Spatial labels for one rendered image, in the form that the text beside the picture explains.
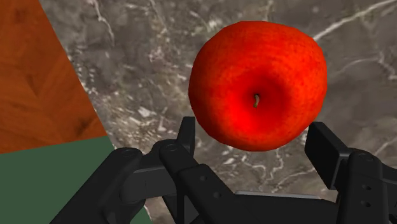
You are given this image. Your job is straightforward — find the red apple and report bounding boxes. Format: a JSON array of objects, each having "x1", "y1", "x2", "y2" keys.
[{"x1": 188, "y1": 20, "x2": 328, "y2": 152}]

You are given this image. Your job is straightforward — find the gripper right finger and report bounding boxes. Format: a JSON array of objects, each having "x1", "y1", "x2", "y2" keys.
[{"x1": 305, "y1": 121, "x2": 397, "y2": 224}]

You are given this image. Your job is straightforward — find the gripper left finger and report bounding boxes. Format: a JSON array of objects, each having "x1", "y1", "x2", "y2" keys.
[{"x1": 50, "y1": 116, "x2": 237, "y2": 224}]

